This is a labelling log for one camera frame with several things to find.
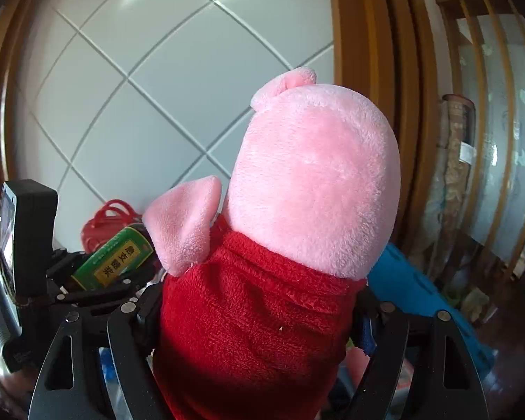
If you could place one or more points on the wooden door frame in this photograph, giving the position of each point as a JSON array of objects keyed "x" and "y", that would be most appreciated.
[{"x": 363, "y": 30}]

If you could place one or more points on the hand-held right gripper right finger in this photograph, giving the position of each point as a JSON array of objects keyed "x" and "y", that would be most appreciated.
[{"x": 367, "y": 337}]

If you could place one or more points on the blue plastic storage crate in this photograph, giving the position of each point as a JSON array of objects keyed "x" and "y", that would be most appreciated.
[{"x": 411, "y": 297}]

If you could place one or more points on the wooden partition screen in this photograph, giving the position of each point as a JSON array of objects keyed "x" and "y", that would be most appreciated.
[{"x": 490, "y": 96}]

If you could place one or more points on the curved wooden frame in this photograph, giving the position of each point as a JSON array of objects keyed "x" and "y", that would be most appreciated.
[{"x": 0, "y": 109}]

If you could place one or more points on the red toy suitcase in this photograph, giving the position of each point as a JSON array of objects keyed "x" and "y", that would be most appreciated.
[{"x": 100, "y": 227}]

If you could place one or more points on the pink pig plush red dress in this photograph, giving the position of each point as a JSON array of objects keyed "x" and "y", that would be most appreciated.
[{"x": 310, "y": 183}]

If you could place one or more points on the small green medicine box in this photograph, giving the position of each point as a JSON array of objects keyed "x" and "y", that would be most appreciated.
[{"x": 113, "y": 258}]

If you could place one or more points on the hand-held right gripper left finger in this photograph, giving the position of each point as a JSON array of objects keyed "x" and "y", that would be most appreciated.
[{"x": 144, "y": 315}]

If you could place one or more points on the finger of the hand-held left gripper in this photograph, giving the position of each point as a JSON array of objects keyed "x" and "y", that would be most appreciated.
[
  {"x": 109, "y": 291},
  {"x": 63, "y": 260}
]

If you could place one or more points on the rolled patterned carpet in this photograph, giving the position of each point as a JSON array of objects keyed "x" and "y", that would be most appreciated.
[{"x": 455, "y": 162}]

